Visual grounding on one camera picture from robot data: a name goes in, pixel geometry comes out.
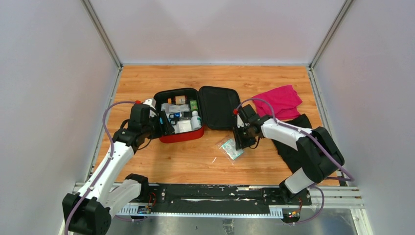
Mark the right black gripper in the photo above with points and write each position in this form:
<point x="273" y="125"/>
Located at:
<point x="241" y="143"/>

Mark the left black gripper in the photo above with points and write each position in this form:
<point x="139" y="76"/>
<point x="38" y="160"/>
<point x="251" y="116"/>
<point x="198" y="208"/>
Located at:
<point x="165" y="128"/>

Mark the black handled scissors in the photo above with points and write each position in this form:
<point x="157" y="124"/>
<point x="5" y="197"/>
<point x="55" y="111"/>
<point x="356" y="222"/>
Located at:
<point x="174" y="121"/>

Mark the teal bandage plastic bag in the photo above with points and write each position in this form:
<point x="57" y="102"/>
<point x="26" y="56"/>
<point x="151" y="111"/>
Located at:
<point x="227" y="146"/>

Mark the alcohol wipes plastic bag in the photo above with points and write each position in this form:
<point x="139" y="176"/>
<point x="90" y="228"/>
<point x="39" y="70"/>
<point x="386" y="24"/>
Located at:
<point x="171" y="108"/>

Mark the red black medicine case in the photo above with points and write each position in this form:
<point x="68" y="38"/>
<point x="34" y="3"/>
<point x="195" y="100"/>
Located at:
<point x="184" y="113"/>

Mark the white pill bottle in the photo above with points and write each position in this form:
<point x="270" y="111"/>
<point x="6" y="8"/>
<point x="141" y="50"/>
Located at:
<point x="196" y="122"/>

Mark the brown syrup bottle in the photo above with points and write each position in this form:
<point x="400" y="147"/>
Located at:
<point x="177" y="100"/>

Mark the green small packet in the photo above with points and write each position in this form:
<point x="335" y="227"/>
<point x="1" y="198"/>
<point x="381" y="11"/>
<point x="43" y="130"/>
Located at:
<point x="193" y="105"/>

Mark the blue plaster pack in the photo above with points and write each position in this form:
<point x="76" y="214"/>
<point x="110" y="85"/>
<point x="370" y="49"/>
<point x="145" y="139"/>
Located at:
<point x="173" y="129"/>

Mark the white gauze pack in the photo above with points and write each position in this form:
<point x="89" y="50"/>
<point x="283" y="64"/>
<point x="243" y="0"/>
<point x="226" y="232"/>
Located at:
<point x="184" y="126"/>

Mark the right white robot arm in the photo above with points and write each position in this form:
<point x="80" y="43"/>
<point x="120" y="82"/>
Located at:
<point x="271" y="128"/>

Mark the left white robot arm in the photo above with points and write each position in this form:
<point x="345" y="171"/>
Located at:
<point x="91" y="209"/>

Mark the black cloth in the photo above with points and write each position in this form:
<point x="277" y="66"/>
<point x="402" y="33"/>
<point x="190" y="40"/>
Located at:
<point x="288" y="152"/>

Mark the pink cloth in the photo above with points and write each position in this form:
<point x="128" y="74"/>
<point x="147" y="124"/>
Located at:
<point x="284" y="101"/>

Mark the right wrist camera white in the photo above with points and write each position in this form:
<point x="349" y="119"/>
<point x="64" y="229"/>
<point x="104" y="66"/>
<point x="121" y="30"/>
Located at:
<point x="240" y="122"/>

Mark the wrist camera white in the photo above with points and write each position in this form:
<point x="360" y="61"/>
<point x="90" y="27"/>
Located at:
<point x="150" y="108"/>
<point x="240" y="122"/>

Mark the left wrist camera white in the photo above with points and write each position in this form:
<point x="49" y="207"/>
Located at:
<point x="150" y="108"/>

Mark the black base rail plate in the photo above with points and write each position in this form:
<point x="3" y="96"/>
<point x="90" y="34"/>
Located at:
<point x="214" y="200"/>

